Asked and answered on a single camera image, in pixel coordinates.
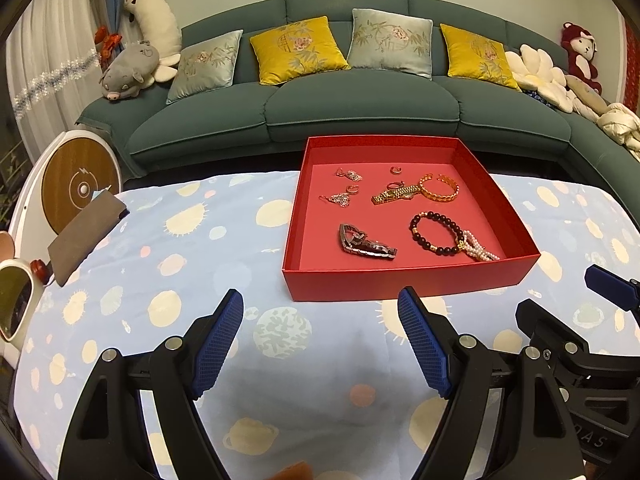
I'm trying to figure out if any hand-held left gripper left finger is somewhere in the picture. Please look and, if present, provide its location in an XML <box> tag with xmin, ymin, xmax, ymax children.
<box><xmin>56</xmin><ymin>288</ymin><xmax>246</xmax><ymax>480</ymax></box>

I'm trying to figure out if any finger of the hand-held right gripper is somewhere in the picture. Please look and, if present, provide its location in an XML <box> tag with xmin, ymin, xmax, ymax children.
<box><xmin>516</xmin><ymin>299</ymin><xmax>593</xmax><ymax>368</ymax></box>
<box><xmin>584</xmin><ymin>264</ymin><xmax>640</xmax><ymax>313</ymax></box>

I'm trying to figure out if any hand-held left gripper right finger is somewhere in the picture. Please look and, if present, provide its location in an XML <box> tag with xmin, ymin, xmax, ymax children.
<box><xmin>397</xmin><ymin>286</ymin><xmax>586</xmax><ymax>480</ymax></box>

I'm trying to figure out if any white pearl bracelet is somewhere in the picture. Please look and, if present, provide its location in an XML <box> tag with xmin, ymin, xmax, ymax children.
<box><xmin>457</xmin><ymin>230</ymin><xmax>501</xmax><ymax>262</ymax></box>

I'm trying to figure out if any silver metal watch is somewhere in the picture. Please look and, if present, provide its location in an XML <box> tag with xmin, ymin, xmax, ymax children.
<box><xmin>338</xmin><ymin>223</ymin><xmax>400</xmax><ymax>262</ymax></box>

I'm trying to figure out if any dark bead bracelet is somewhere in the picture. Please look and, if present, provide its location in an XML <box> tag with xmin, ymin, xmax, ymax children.
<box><xmin>410</xmin><ymin>211</ymin><xmax>468</xmax><ymax>256</ymax></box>

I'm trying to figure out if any red shallow box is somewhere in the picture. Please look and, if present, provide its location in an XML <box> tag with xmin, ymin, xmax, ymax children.
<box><xmin>281</xmin><ymin>135</ymin><xmax>542</xmax><ymax>303</ymax></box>

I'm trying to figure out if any planet print tablecloth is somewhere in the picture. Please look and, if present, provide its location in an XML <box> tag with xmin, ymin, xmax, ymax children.
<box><xmin>10</xmin><ymin>170</ymin><xmax>640</xmax><ymax>480</ymax></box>

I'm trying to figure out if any gold watch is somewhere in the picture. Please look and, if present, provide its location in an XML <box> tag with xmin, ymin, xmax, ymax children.
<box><xmin>371</xmin><ymin>184</ymin><xmax>421</xmax><ymax>206</ymax></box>

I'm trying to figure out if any cream knot cushion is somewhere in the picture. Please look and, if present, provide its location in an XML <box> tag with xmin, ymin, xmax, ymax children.
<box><xmin>597</xmin><ymin>102</ymin><xmax>640</xmax><ymax>161</ymax></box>

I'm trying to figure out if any brown pouch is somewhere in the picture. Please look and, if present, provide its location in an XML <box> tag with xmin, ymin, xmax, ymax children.
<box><xmin>46</xmin><ymin>190</ymin><xmax>131</xmax><ymax>287</ymax></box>

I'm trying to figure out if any beige plush toy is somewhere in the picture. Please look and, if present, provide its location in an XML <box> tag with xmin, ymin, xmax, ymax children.
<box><xmin>565</xmin><ymin>79</ymin><xmax>608</xmax><ymax>121</ymax></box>

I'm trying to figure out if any white rimmed mirror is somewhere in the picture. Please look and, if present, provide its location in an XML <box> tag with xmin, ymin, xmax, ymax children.
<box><xmin>0</xmin><ymin>257</ymin><xmax>43</xmax><ymax>343</ymax></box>

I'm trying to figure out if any blue patterned cloth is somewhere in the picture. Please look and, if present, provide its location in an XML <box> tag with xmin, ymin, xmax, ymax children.
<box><xmin>522</xmin><ymin>89</ymin><xmax>557</xmax><ymax>109</ymax></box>

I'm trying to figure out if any white device with wooden disc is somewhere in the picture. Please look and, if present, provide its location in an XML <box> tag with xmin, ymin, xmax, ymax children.
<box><xmin>10</xmin><ymin>129</ymin><xmax>122</xmax><ymax>261</ymax></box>

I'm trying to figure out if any cream flower cushion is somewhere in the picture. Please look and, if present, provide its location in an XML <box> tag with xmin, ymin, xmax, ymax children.
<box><xmin>504</xmin><ymin>44</ymin><xmax>576</xmax><ymax>111</ymax></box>

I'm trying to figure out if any red monkey plush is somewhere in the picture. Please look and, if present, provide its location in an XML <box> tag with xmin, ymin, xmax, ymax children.
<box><xmin>560</xmin><ymin>21</ymin><xmax>603</xmax><ymax>96</ymax></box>

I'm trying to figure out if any dark green sofa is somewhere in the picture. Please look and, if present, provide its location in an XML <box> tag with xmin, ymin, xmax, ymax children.
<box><xmin>75</xmin><ymin>0</ymin><xmax>640</xmax><ymax>196</ymax></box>

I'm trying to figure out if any yellow embroidered pillow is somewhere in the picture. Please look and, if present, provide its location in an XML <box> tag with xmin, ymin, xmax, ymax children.
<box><xmin>440</xmin><ymin>23</ymin><xmax>522</xmax><ymax>92</ymax></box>
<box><xmin>249</xmin><ymin>16</ymin><xmax>351</xmax><ymax>86</ymax></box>

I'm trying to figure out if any light blue embroidered pillow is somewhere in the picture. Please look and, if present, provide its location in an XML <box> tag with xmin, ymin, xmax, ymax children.
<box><xmin>346</xmin><ymin>8</ymin><xmax>434</xmax><ymax>80</ymax></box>
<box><xmin>166</xmin><ymin>29</ymin><xmax>244</xmax><ymax>105</ymax></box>

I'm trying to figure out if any grey pig plush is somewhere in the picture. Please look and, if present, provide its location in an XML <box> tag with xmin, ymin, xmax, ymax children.
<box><xmin>98</xmin><ymin>42</ymin><xmax>161</xmax><ymax>102</ymax></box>

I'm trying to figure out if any red curtain tie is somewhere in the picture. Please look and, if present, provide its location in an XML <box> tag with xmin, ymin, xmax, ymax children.
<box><xmin>95</xmin><ymin>25</ymin><xmax>123</xmax><ymax>58</ymax></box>

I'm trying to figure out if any white cow plush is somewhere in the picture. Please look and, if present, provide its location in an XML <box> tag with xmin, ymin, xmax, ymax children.
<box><xmin>124</xmin><ymin>0</ymin><xmax>182</xmax><ymax>82</ymax></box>

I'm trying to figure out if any white sheer curtain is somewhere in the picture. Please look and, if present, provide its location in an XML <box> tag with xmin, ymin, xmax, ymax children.
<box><xmin>5</xmin><ymin>0</ymin><xmax>108</xmax><ymax>126</ymax></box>

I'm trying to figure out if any gold chain bangle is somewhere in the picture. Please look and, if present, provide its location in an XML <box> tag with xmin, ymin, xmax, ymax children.
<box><xmin>417</xmin><ymin>173</ymin><xmax>460</xmax><ymax>202</ymax></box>

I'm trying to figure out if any red wall hanging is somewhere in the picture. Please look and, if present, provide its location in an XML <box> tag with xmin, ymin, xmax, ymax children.
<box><xmin>620</xmin><ymin>15</ymin><xmax>640</xmax><ymax>106</ymax></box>

